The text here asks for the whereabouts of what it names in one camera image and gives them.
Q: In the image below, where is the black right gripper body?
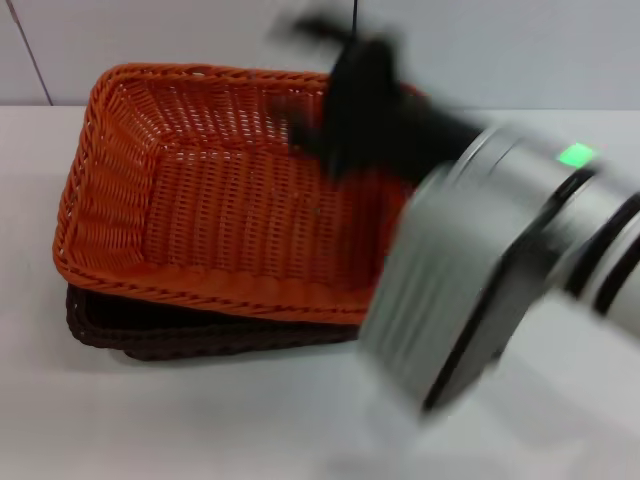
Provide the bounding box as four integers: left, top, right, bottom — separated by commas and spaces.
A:
319, 38, 484, 182

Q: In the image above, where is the orange woven basket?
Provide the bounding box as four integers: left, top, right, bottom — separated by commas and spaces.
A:
52, 62, 432, 327

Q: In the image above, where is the dark brown woven basket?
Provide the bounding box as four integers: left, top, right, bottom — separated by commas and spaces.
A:
64, 283, 367, 363

